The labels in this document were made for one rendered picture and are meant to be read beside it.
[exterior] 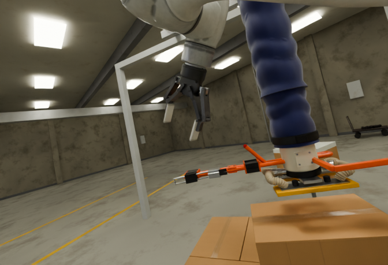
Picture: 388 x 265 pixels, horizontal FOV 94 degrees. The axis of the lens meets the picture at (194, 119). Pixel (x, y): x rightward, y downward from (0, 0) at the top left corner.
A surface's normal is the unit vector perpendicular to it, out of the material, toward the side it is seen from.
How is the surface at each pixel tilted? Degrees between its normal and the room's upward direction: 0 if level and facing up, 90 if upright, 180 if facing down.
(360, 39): 90
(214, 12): 119
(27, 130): 90
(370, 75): 90
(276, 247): 90
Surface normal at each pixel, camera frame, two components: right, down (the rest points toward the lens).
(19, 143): 0.65, -0.18
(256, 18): -0.70, -0.09
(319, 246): -0.25, -0.01
